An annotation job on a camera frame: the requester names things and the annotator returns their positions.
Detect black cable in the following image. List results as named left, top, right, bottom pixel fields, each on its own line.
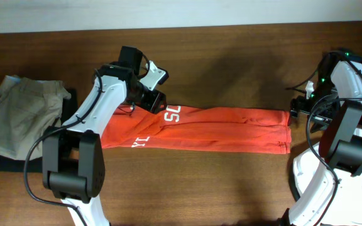
left=23, top=55, right=152, bottom=226
left=286, top=51, right=362, bottom=226

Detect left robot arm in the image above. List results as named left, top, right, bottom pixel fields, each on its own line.
left=42, top=46, right=169, bottom=225

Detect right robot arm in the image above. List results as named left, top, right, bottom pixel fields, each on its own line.
left=278, top=50, right=362, bottom=225

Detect folded khaki trousers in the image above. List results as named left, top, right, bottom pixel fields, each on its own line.
left=0, top=76, right=71, bottom=160

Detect red t-shirt white print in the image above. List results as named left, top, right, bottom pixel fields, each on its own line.
left=101, top=105, right=292, bottom=154

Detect right black cable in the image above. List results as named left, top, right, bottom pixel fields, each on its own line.
left=286, top=51, right=362, bottom=226

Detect left black cable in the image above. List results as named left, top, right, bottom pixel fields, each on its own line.
left=23, top=55, right=152, bottom=226

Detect folded black garment left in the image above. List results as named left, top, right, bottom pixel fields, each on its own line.
left=0, top=89, right=78, bottom=173

